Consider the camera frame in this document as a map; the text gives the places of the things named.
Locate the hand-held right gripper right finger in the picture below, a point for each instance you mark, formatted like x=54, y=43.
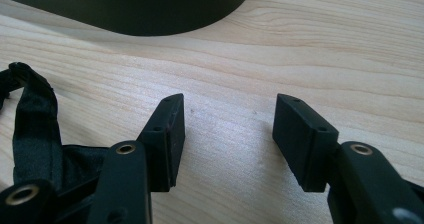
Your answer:
x=301, y=140

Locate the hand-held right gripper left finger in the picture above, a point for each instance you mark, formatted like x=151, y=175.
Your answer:
x=164, y=144

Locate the black oval tray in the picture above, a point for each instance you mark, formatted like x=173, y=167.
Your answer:
x=140, y=14

